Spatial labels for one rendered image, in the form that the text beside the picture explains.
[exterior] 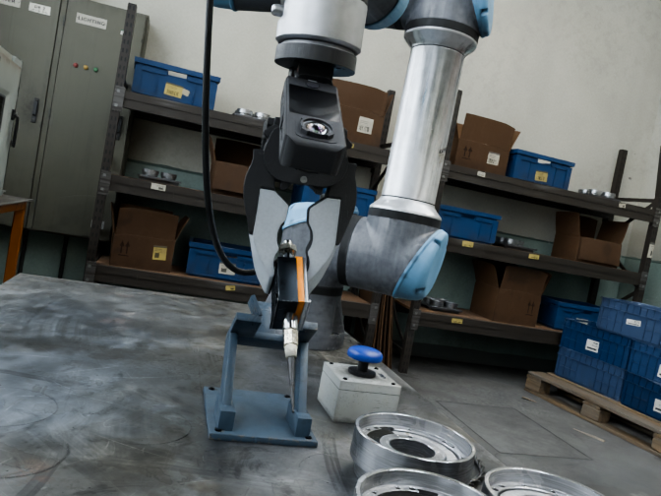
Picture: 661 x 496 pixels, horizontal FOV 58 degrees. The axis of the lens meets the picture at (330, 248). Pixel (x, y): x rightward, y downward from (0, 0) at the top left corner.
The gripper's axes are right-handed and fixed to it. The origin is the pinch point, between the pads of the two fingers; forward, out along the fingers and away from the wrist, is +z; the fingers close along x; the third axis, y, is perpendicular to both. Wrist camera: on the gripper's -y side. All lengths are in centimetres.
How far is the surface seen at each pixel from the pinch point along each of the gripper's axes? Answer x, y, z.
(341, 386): -8.2, 8.1, 11.9
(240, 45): 6, 396, -94
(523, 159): -206, 361, -44
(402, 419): -12.7, 0.7, 12.0
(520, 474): -19.8, -9.0, 12.0
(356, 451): -7.0, -5.1, 12.7
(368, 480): -5.8, -13.1, 11.0
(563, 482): -23.0, -10.0, 12.0
